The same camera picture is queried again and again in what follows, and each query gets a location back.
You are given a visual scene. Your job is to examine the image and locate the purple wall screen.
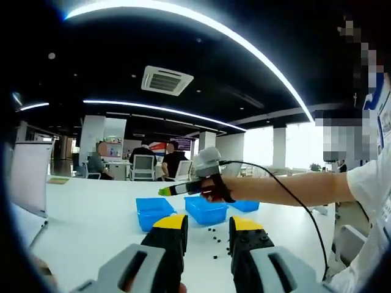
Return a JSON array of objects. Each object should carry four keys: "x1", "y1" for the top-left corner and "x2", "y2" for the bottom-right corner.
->
[{"x1": 174, "y1": 137, "x2": 192, "y2": 153}]

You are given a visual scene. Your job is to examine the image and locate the blue plastic bin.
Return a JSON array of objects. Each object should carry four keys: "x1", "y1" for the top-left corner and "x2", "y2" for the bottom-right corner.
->
[
  {"x1": 227, "y1": 200, "x2": 260, "y2": 214},
  {"x1": 184, "y1": 195, "x2": 229, "y2": 226},
  {"x1": 136, "y1": 197, "x2": 177, "y2": 233}
]

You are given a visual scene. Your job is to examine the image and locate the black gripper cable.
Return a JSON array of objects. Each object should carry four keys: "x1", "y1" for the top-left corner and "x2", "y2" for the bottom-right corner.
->
[{"x1": 219, "y1": 160, "x2": 329, "y2": 281}]

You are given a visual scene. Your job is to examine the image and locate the white ceiling air conditioner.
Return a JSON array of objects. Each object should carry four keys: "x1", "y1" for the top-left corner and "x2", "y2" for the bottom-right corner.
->
[{"x1": 141, "y1": 65, "x2": 195, "y2": 97}]

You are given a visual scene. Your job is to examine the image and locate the silver laptop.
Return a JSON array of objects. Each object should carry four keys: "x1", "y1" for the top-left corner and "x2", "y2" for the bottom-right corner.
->
[{"x1": 9, "y1": 140, "x2": 54, "y2": 248}]

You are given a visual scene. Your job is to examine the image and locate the curved ceiling light strip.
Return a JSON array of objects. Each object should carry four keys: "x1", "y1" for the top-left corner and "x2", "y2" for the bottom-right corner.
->
[{"x1": 82, "y1": 99, "x2": 247, "y2": 132}]

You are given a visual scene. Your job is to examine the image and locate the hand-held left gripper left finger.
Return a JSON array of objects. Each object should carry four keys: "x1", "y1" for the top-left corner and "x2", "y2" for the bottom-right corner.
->
[{"x1": 70, "y1": 213, "x2": 189, "y2": 293}]

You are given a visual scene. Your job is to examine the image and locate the long curved ceiling light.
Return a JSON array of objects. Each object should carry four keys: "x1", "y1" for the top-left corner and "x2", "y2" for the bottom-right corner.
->
[{"x1": 64, "y1": 0, "x2": 315, "y2": 123}]

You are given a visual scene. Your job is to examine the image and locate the white mesh office chair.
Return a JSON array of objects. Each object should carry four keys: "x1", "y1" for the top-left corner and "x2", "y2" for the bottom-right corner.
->
[
  {"x1": 130, "y1": 154, "x2": 156, "y2": 182},
  {"x1": 174, "y1": 160, "x2": 194, "y2": 182},
  {"x1": 81, "y1": 161, "x2": 102, "y2": 180}
]

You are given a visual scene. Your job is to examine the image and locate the white display shelf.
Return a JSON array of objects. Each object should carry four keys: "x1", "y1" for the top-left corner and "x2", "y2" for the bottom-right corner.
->
[{"x1": 103, "y1": 140, "x2": 123, "y2": 159}]

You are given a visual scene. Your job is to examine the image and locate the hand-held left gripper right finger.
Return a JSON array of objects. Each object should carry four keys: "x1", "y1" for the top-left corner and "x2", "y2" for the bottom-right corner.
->
[{"x1": 228, "y1": 215, "x2": 337, "y2": 293}]

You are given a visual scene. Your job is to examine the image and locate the person's right hand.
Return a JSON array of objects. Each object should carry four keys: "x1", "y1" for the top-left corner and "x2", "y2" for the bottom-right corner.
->
[{"x1": 200, "y1": 176, "x2": 236, "y2": 204}]

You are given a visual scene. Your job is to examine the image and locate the short ceiling light strip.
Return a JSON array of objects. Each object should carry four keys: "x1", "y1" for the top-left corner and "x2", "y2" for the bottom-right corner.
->
[{"x1": 15, "y1": 102, "x2": 49, "y2": 113}]

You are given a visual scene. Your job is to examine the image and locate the small black resistors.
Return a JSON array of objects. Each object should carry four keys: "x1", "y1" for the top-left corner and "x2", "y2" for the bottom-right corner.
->
[{"x1": 207, "y1": 225, "x2": 233, "y2": 260}]

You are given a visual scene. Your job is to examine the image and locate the red blue flag poster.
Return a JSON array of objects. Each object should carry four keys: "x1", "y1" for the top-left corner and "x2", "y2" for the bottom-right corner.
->
[{"x1": 148, "y1": 142, "x2": 169, "y2": 156}]

